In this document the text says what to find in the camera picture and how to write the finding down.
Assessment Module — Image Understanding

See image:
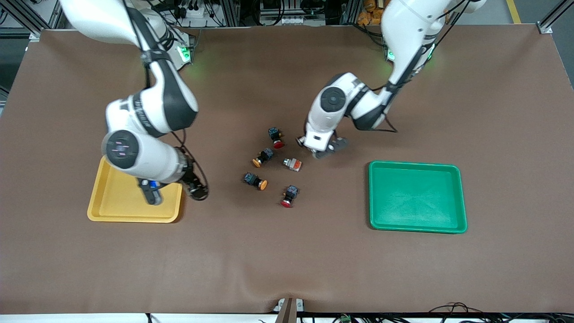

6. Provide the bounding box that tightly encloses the yellow push button switch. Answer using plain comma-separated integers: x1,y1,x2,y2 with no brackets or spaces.
252,148,275,169
244,172,269,191

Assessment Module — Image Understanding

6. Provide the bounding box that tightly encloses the yellow plastic tray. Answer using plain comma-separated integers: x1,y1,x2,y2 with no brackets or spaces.
87,155,184,223

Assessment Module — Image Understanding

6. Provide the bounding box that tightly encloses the brown table mat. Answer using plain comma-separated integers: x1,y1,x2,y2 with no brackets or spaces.
0,25,574,314

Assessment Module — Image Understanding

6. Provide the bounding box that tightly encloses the metal mat clamp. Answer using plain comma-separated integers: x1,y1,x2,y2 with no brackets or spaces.
274,297,305,323

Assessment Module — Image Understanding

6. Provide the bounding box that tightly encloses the white power strip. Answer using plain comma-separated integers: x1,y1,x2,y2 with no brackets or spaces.
177,4,211,18

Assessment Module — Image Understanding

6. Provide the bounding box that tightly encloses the white box device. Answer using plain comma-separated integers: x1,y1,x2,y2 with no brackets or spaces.
258,13,326,26

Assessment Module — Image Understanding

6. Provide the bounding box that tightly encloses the green plastic tray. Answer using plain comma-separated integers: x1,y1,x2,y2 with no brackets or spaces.
369,160,468,234

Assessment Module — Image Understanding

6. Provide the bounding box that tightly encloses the orange packets pile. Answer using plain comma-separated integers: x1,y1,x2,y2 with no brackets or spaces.
357,0,388,26

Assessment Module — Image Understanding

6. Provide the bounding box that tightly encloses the red push button switch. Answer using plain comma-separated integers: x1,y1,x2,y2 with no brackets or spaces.
268,127,286,149
281,184,300,208

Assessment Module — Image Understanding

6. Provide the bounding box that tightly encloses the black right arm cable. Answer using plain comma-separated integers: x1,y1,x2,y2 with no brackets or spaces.
121,0,210,201

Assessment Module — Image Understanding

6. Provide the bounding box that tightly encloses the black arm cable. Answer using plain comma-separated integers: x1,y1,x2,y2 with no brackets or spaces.
121,0,210,201
377,0,476,133

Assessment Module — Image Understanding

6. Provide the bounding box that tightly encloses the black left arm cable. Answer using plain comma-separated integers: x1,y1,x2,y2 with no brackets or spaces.
377,0,476,133

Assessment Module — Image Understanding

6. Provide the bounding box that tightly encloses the black cable bundle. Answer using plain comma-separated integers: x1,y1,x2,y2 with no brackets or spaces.
422,303,574,323

